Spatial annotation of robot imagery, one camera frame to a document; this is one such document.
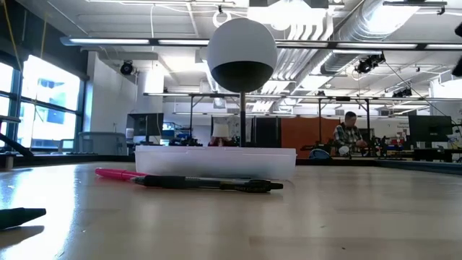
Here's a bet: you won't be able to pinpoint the pink-lidded clear pencil box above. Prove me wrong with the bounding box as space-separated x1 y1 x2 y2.
134 144 297 181

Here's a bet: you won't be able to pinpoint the black ballpoint pen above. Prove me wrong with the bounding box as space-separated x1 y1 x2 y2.
134 175 284 194

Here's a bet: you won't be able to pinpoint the pink highlighter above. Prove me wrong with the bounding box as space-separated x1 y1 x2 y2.
95 167 149 182

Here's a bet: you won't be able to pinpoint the black crayon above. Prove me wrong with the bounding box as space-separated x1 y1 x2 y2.
0 207 48 231

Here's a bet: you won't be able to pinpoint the white globe table lamp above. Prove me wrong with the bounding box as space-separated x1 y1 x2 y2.
206 17 278 147

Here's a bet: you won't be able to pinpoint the dark computer monitor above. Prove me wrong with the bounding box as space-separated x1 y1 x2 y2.
126 112 165 144
408 114 454 144

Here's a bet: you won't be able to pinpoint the blue bag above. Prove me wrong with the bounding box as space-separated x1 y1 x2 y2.
308 148 332 160

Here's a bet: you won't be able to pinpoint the person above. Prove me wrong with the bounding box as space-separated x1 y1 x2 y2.
331 110 368 157

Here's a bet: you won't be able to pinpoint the black ceiling spotlight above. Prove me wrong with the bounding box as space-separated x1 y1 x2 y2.
119 60 136 77

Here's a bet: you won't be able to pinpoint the long ceiling light bar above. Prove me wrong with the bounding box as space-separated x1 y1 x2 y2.
59 35 462 51

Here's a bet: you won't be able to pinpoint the black ceiling track lights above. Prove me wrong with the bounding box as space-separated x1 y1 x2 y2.
354 53 387 75

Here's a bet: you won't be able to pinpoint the large window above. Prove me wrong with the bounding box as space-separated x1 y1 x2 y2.
0 53 87 152

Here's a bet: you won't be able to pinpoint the black background workstation frame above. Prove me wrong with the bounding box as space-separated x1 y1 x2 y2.
143 92 372 146

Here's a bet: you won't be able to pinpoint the silver ceiling air duct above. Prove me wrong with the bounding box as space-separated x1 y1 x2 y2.
288 0 448 79

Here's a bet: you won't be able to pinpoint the black aluminium table frame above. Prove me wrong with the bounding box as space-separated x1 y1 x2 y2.
0 134 462 176

